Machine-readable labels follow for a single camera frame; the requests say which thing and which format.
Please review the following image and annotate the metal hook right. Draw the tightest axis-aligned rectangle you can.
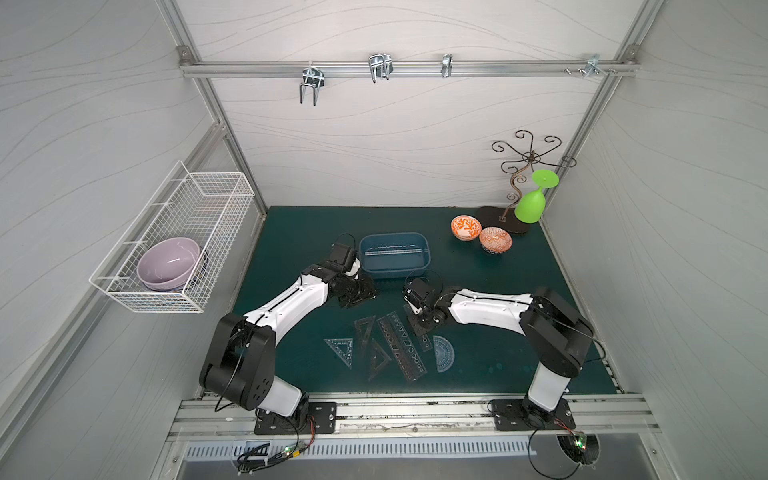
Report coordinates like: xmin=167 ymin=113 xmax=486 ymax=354
xmin=563 ymin=54 xmax=618 ymax=79

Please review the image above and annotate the green plastic goblet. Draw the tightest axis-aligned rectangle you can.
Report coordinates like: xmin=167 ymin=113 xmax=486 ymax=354
xmin=514 ymin=170 xmax=560 ymax=224

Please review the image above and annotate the metal hook middle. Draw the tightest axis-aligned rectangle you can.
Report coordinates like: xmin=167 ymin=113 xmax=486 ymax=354
xmin=368 ymin=53 xmax=394 ymax=83

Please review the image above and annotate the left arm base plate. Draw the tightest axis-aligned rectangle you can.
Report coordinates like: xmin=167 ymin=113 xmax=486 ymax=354
xmin=254 ymin=401 xmax=338 ymax=436

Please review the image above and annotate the blue plastic storage box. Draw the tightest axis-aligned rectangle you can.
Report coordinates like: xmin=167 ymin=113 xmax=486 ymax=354
xmin=358 ymin=232 xmax=431 ymax=280

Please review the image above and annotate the clear triangle ruler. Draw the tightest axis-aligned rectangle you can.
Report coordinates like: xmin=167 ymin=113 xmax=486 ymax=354
xmin=324 ymin=338 xmax=354 ymax=369

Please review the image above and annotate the stencil ruler large dark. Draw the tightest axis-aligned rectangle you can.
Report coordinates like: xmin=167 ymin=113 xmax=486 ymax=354
xmin=376 ymin=312 xmax=427 ymax=383

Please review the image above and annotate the aluminium rail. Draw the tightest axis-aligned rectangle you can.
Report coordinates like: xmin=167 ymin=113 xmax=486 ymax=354
xmin=180 ymin=59 xmax=641 ymax=80
xmin=167 ymin=393 xmax=661 ymax=441

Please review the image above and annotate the thin clear straight ruler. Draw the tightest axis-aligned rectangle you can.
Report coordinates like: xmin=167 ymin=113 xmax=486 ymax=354
xmin=364 ymin=245 xmax=422 ymax=257

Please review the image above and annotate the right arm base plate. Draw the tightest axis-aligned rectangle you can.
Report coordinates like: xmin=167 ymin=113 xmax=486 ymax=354
xmin=486 ymin=397 xmax=576 ymax=432

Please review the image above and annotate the white cable duct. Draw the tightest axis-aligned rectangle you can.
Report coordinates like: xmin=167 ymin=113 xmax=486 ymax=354
xmin=184 ymin=436 xmax=537 ymax=462

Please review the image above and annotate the brown metal cup stand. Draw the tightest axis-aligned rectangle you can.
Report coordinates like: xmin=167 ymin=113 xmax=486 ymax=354
xmin=474 ymin=129 xmax=562 ymax=236

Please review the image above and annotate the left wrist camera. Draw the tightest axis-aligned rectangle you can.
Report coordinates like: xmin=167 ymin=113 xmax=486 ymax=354
xmin=327 ymin=242 xmax=360 ymax=277

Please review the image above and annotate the stencil ruler narrow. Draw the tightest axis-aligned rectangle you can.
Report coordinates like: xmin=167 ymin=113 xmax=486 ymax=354
xmin=403 ymin=304 xmax=433 ymax=352

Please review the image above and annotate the orange patterned bowl left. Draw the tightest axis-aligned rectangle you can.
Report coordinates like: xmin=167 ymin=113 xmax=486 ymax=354
xmin=450 ymin=215 xmax=483 ymax=242

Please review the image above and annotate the dark triangle ruler lower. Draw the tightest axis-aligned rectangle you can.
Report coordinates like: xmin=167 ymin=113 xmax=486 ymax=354
xmin=368 ymin=339 xmax=392 ymax=381

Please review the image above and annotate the green table mat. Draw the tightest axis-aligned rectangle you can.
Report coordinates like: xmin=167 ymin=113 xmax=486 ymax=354
xmin=203 ymin=205 xmax=618 ymax=396

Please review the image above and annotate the dark triangle ruler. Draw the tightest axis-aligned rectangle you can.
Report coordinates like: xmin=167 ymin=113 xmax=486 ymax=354
xmin=368 ymin=339 xmax=392 ymax=381
xmin=354 ymin=315 xmax=376 ymax=355

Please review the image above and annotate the dark triangle ruler upper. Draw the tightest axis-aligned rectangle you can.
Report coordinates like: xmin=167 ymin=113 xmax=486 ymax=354
xmin=354 ymin=315 xmax=376 ymax=355

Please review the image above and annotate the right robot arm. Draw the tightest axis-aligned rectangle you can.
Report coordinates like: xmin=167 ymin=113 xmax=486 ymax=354
xmin=403 ymin=278 xmax=594 ymax=419

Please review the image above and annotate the aluminium top rail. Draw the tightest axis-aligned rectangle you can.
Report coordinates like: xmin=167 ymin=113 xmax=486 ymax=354
xmin=180 ymin=59 xmax=641 ymax=80

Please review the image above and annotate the clear protractor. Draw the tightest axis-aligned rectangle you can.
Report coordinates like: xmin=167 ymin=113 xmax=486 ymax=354
xmin=432 ymin=335 xmax=456 ymax=373

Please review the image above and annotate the white wire basket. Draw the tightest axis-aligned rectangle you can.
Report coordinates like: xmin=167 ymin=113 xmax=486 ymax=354
xmin=89 ymin=161 xmax=254 ymax=314

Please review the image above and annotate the metal hook small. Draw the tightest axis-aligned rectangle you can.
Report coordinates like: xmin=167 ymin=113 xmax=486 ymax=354
xmin=441 ymin=54 xmax=453 ymax=78

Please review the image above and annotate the metal hook left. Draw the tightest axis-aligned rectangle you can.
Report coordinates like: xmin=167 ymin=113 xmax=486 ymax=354
xmin=299 ymin=66 xmax=325 ymax=106

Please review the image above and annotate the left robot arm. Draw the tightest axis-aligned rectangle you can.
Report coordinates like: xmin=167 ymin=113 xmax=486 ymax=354
xmin=199 ymin=265 xmax=376 ymax=417

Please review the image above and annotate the aluminium front rail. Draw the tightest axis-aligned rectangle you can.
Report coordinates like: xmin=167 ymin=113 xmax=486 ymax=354
xmin=167 ymin=393 xmax=661 ymax=441

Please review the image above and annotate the lilac bowl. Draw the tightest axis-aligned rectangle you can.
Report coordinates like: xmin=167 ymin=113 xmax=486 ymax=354
xmin=136 ymin=237 xmax=201 ymax=292

